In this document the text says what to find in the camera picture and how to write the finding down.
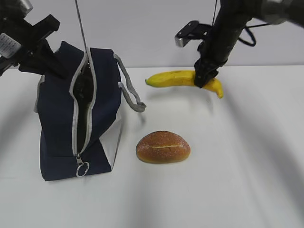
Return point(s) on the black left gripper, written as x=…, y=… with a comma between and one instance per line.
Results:
x=25, y=46

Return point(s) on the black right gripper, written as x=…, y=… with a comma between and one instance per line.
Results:
x=214, y=52

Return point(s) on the yellow banana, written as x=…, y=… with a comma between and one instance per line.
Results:
x=183, y=78

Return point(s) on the navy blue lunch bag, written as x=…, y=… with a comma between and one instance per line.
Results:
x=80, y=116

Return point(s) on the brown bread roll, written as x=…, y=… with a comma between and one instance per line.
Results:
x=162, y=147

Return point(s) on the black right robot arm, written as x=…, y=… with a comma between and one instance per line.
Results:
x=231, y=20

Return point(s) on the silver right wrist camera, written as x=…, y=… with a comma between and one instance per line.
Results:
x=193, y=30

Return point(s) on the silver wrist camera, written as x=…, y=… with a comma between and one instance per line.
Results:
x=23, y=6
x=193, y=30

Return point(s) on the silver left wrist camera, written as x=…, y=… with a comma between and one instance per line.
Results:
x=23, y=6

